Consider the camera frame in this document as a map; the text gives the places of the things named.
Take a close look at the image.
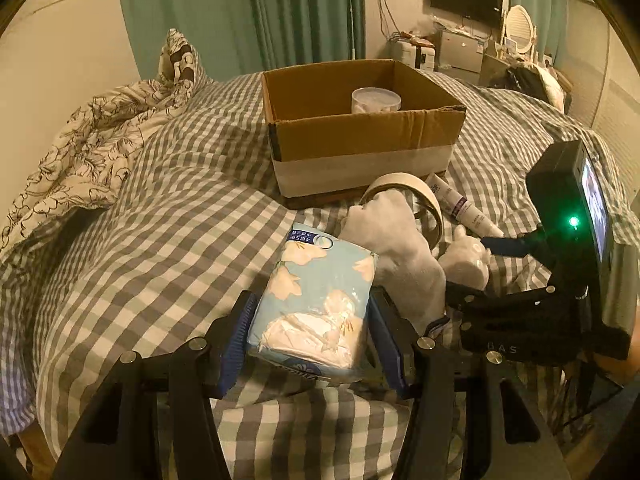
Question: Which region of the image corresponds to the white purple cream tube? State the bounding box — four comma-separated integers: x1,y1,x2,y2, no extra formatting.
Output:
426,174,504,238

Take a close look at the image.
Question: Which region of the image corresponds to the white sock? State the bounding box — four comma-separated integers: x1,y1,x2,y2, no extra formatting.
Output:
340,190,446,334

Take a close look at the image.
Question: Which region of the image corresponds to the beige tape roll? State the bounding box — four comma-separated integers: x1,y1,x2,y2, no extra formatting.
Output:
360,172,444,249

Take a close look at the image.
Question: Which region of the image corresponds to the blue tissue pack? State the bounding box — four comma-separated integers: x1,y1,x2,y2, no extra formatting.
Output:
246,223,378,384

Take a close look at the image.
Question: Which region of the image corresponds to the clear round plastic container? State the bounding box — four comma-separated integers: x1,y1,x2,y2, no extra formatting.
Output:
352,87,401,114

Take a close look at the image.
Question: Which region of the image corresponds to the black bag on chair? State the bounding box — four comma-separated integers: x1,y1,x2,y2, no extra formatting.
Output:
488,63,572,113

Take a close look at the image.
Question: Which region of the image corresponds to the grey mini fridge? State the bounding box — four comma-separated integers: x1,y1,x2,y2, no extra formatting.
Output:
435,30,484,84

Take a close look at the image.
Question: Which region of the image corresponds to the white suitcase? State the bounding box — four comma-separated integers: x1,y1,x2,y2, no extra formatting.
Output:
390,40,436,72

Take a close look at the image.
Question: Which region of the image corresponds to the white oval mirror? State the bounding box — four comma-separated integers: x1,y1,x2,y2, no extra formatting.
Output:
503,4,537,56

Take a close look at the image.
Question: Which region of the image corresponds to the cardboard box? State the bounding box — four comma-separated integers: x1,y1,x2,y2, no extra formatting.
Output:
262,60,466,203

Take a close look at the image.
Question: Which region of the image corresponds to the floral white blanket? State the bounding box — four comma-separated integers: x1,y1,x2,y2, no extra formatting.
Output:
1,70,201,259

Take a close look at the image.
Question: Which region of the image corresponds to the checked pillow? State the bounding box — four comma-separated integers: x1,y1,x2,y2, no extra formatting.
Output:
156,28,209,93

